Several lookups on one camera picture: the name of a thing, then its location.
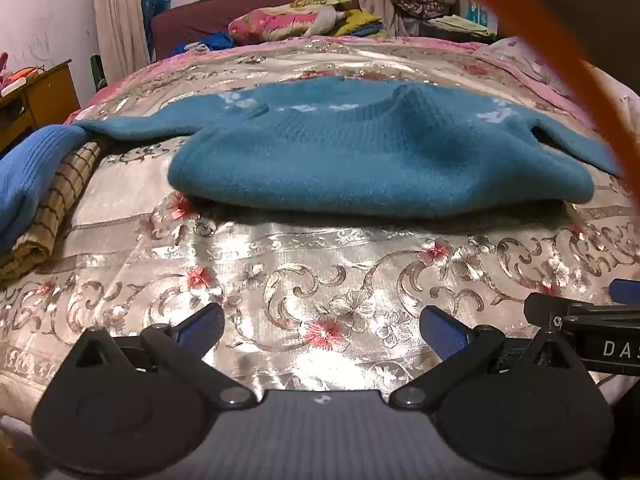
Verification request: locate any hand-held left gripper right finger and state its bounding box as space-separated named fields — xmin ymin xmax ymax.
xmin=390 ymin=305 xmax=596 ymax=408

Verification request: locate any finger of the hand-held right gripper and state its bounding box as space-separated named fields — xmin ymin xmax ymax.
xmin=608 ymin=279 xmax=640 ymax=306
xmin=524 ymin=292 xmax=640 ymax=331

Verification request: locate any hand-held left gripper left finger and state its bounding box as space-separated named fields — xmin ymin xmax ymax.
xmin=62 ymin=302 xmax=256 ymax=408

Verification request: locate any teal knit sweater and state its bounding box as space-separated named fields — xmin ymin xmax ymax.
xmin=72 ymin=77 xmax=628 ymax=221

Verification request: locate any silver floral bedspread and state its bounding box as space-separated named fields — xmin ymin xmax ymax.
xmin=0 ymin=35 xmax=640 ymax=436

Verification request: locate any tan plaid folded cloth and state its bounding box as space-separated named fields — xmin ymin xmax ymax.
xmin=0 ymin=141 xmax=103 ymax=281

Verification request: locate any pink floral blanket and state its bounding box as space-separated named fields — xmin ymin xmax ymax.
xmin=470 ymin=35 xmax=640 ymax=161

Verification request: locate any blue ribbed knit garment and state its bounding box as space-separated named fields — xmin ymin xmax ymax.
xmin=0 ymin=125 xmax=88 ymax=256

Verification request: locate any green bottle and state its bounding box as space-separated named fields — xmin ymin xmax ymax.
xmin=90 ymin=55 xmax=107 ymax=95

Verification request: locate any wooden cabinet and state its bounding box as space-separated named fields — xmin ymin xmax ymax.
xmin=0 ymin=59 xmax=81 ymax=153

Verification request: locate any blue crumpled cloth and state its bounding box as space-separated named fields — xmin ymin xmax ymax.
xmin=172 ymin=31 xmax=236 ymax=57

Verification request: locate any pale green folded cloth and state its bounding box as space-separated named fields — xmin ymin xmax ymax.
xmin=427 ymin=14 xmax=497 ymax=37

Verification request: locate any orange plastic item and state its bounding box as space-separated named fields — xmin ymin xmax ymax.
xmin=7 ymin=66 xmax=45 ymax=83

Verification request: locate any maroon sofa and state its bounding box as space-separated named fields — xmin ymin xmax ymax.
xmin=151 ymin=0 xmax=361 ymax=61

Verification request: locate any yellow folded cloth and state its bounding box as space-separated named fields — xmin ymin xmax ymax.
xmin=332 ymin=9 xmax=386 ymax=37

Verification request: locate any pink floral pillow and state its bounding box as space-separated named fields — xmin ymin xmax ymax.
xmin=228 ymin=0 xmax=353 ymax=43

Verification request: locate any beige curtain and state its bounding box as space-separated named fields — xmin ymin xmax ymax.
xmin=91 ymin=0 xmax=151 ymax=81

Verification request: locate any blue plastic bag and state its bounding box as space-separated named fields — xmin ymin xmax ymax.
xmin=141 ymin=0 xmax=172 ymax=51

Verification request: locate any grey cloth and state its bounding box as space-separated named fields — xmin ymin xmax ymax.
xmin=307 ymin=6 xmax=348 ymax=31

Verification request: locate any orange cable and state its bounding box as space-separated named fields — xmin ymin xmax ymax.
xmin=440 ymin=0 xmax=640 ymax=211

